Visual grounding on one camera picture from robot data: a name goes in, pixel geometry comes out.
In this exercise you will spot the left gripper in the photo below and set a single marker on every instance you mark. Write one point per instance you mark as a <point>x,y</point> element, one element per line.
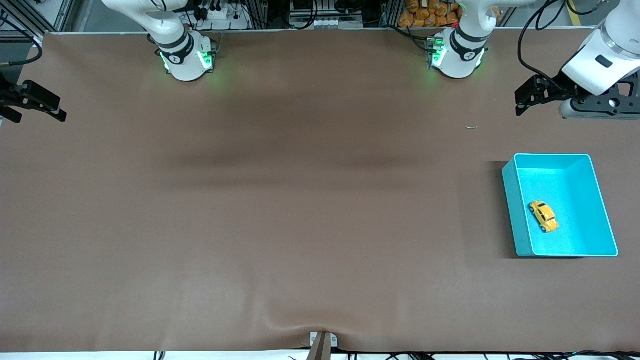
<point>558,90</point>

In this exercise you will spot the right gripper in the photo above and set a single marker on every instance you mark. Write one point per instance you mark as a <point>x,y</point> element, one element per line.
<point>11,95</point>

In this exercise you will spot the yellow beetle toy car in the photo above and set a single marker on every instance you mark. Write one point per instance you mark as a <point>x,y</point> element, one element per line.
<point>545,215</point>

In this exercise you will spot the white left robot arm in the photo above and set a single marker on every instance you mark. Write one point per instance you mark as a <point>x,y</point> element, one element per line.
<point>467,50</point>

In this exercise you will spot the teal plastic bin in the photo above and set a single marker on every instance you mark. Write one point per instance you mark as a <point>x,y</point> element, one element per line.
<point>575,200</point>

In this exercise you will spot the orange packets pile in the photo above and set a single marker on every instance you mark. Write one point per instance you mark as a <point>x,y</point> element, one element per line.
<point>427,12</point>

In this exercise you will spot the white power strip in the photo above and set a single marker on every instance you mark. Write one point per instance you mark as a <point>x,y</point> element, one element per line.
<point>225,15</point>

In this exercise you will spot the white terminal block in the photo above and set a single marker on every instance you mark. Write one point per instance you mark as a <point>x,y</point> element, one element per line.
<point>332,23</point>

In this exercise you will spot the aluminium frame strut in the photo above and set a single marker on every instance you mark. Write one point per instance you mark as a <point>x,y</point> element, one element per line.
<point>30,15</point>

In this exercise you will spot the metal edge clamp bracket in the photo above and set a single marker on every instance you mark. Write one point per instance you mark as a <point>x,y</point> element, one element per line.
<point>314,340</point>

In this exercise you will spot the brown wooden post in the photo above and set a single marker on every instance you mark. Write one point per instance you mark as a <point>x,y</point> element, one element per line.
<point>320,350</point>

